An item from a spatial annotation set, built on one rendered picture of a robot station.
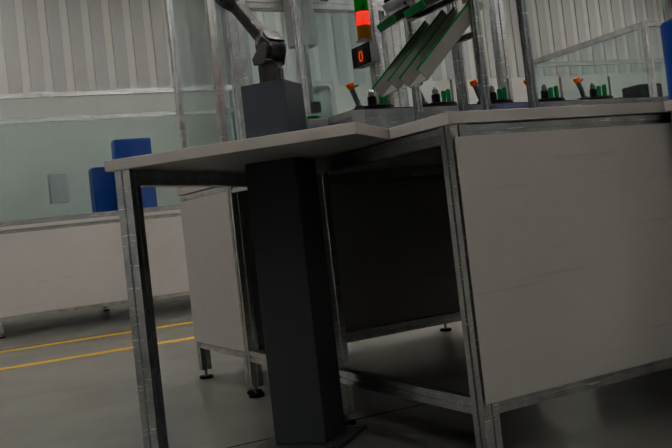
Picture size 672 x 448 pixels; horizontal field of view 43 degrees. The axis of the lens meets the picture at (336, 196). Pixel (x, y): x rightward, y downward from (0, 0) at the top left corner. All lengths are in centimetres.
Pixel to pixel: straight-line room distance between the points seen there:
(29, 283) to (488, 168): 581
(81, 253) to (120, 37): 412
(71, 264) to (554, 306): 577
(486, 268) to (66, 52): 916
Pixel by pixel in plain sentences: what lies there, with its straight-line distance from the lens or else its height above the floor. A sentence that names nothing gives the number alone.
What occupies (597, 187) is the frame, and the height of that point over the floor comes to 64.
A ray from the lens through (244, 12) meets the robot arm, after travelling 266.
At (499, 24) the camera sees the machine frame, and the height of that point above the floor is 143.
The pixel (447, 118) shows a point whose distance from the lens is 202.
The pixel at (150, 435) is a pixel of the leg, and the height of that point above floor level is 14.
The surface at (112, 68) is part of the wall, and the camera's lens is 1090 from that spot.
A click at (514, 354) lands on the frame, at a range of 211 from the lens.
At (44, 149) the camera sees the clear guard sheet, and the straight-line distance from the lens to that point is 759.
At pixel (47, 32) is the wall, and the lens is 1090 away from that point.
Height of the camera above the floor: 63
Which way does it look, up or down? 2 degrees up
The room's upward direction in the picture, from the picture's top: 7 degrees counter-clockwise
